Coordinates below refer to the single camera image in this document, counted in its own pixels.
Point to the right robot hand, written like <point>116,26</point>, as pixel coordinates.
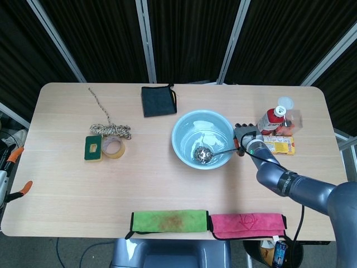
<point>248,134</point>

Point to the metal ladle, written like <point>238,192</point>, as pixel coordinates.
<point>203,156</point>

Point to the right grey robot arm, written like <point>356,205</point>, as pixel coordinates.
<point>306,187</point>

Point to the light blue bowl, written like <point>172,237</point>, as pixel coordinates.
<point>181,134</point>

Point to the red juice bottle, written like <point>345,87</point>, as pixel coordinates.
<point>269,120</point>

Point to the yellow cardboard box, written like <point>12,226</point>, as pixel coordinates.
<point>281,145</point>

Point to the clear plastic cup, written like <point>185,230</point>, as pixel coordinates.
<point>295,118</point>

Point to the pink towel black edging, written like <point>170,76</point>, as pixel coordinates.
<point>245,226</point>

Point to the dark grey folded cloth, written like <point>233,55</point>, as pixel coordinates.
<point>157,102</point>

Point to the green towel black edging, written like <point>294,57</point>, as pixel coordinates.
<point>167,220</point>

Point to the black waste bin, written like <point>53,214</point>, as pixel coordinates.
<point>252,254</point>

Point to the blue drink can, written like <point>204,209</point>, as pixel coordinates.
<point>280,252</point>

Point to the yellow tape roll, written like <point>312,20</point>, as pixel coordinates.
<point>121,152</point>

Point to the grey robot torso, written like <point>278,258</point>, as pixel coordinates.
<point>167,254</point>

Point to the green yellow sponge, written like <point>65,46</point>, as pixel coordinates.
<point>89,155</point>

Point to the orange black clamp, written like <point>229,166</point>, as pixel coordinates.
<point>15,156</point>
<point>23,188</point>

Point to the white partition frame post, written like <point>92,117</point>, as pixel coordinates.
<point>55,42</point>
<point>146,42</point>
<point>234,42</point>
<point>329,56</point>

